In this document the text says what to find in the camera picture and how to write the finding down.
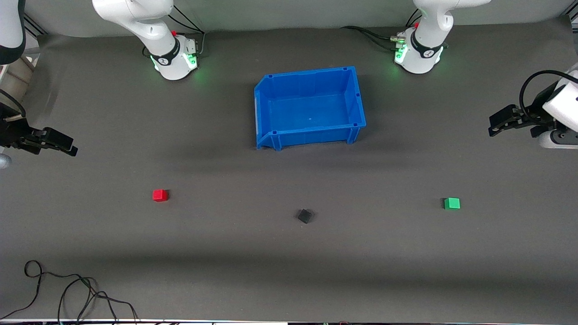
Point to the dark grey table mat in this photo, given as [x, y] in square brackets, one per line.
[180, 253]

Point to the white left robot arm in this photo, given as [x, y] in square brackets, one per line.
[429, 27]

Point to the aluminium frame rail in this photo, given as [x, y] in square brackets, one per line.
[35, 26]
[572, 16]

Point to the small black cube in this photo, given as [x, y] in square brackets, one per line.
[305, 216]

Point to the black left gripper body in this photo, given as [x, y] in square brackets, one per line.
[536, 111]

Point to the blue plastic storage bin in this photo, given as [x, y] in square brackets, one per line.
[311, 113]

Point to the small red cube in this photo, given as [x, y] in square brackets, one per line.
[160, 195]

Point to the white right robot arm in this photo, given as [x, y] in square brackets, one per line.
[153, 27]

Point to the beige plastic container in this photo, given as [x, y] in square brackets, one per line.
[18, 76]

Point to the small green cube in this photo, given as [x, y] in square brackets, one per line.
[452, 203]

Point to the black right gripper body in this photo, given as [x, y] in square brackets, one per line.
[11, 132]

